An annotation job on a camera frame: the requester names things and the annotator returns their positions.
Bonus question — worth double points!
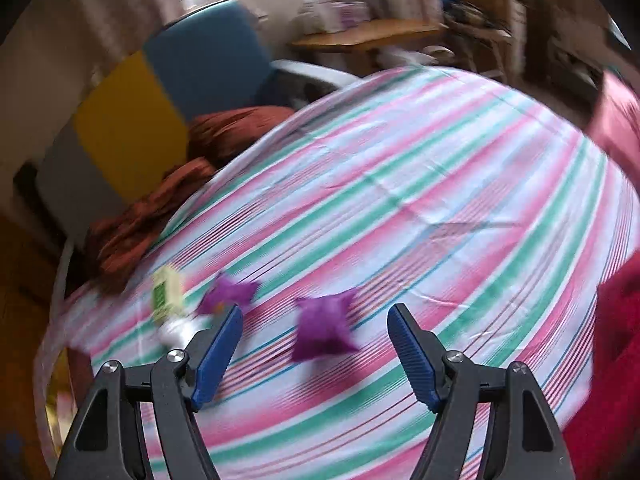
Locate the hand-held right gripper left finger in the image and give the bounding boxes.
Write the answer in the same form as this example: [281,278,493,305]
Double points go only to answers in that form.
[52,304,244,480]

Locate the rust brown cloth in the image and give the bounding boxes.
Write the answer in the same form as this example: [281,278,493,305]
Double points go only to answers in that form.
[85,106,296,291]

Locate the white pink boxes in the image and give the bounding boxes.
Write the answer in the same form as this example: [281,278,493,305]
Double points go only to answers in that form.
[299,0,372,34]

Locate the cluttered wooden shelf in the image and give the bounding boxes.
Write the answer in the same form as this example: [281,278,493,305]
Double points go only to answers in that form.
[444,0,528,83]

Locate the gold metal tin box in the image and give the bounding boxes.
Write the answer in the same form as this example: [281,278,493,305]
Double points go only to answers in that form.
[42,347,76,431]

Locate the red cloth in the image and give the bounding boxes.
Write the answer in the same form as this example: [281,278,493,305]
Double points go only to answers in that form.
[564,269,640,480]

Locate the grey chair armrest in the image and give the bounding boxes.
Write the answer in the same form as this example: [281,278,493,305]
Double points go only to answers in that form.
[270,59,362,92]

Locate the yellow grey blue chair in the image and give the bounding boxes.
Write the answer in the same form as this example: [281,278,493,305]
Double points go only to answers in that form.
[37,0,361,241]

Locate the purple snack packet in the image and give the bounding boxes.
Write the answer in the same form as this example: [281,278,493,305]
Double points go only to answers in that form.
[291,289,361,364]
[196,272,261,317]

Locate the striped bed sheet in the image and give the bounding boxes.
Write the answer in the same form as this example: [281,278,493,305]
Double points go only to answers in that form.
[35,65,640,480]

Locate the pink cloth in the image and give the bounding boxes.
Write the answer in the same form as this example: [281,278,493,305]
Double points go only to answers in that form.
[589,71,640,182]

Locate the white wrapped item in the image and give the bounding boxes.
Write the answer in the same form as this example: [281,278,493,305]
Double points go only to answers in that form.
[158,316,202,349]

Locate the pale yellow green label box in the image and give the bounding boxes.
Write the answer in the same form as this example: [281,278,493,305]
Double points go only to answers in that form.
[151,266,185,324]

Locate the wooden desk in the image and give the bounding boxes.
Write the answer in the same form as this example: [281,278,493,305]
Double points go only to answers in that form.
[289,17,449,54]

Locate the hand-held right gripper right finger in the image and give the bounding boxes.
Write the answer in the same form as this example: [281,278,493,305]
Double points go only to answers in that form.
[387,304,576,480]

